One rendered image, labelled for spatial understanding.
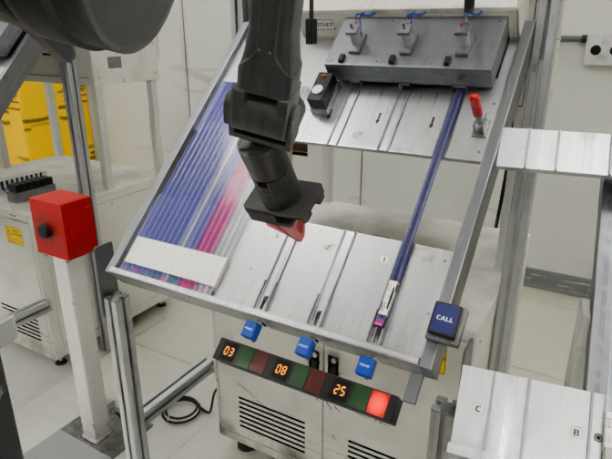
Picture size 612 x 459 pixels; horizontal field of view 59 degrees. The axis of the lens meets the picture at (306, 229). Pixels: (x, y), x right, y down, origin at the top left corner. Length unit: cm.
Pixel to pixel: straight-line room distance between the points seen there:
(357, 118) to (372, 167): 184
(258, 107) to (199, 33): 286
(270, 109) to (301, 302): 43
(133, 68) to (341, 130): 125
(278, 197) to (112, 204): 152
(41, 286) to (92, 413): 51
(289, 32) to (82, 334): 127
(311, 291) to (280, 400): 61
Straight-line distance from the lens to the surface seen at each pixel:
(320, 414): 147
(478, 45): 112
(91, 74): 212
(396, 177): 293
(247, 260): 104
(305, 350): 91
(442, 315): 84
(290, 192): 74
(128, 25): 21
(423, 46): 114
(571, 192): 275
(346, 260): 96
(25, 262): 211
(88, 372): 176
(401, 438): 139
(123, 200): 224
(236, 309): 98
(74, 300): 164
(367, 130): 111
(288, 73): 61
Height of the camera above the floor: 120
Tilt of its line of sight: 20 degrees down
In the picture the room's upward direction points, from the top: straight up
